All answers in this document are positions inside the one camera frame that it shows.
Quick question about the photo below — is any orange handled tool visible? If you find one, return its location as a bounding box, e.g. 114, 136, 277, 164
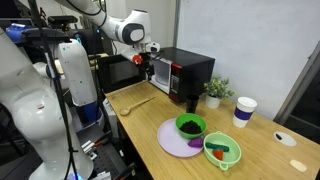
93, 136, 113, 148

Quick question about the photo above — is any grey metal door frame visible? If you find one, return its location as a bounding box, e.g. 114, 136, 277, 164
272, 40, 320, 125

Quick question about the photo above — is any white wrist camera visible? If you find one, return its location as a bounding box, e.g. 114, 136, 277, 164
145, 41, 161, 53

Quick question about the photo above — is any dark green bowl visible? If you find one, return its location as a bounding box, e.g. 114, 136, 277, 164
175, 112, 207, 140

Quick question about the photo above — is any wooden spoon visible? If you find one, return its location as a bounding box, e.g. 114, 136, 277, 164
119, 96, 156, 117

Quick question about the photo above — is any black cup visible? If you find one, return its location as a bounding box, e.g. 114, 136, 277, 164
185, 94, 200, 115

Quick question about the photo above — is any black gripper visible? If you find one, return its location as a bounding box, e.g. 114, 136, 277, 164
141, 52, 157, 82

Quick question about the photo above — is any white round table disc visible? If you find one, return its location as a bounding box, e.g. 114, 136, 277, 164
273, 131, 297, 148

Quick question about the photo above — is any black arm cable blue tape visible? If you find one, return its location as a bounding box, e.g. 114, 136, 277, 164
27, 0, 81, 180

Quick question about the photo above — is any white box beside table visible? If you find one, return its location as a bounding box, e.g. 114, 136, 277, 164
101, 98, 118, 139

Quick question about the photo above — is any silver aluminium bracket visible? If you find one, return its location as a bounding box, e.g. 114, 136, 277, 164
81, 139, 98, 162

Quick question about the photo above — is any lilac round plate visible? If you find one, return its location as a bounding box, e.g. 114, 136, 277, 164
156, 117, 205, 159

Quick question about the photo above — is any teal toy cucumber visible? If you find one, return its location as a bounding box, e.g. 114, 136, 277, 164
204, 142, 231, 153

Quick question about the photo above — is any small potted green plant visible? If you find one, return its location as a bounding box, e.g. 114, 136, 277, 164
203, 75, 237, 110

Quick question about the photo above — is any black microwave oven body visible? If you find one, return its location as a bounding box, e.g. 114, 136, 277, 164
146, 46, 216, 104

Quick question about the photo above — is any black perforated breadboard table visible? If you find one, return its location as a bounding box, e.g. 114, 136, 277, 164
71, 123, 138, 180

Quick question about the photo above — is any white paper cup purple band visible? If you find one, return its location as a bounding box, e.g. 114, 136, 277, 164
232, 96, 258, 129

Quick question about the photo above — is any purple toy eggplant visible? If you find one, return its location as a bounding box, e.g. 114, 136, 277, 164
187, 136, 205, 149

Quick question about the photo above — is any red toy strawberry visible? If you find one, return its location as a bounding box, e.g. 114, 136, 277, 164
212, 148, 225, 161

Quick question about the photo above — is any light green handled bowl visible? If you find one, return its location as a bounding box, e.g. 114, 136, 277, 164
203, 130, 242, 172

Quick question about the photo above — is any white speckled robot link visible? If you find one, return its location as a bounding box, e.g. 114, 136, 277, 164
33, 39, 100, 126

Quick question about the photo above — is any white wrist bracket red knob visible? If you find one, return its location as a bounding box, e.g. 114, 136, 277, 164
120, 46, 144, 66

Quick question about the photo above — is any dark coffee beans pile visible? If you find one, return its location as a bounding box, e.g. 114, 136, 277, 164
179, 120, 203, 135

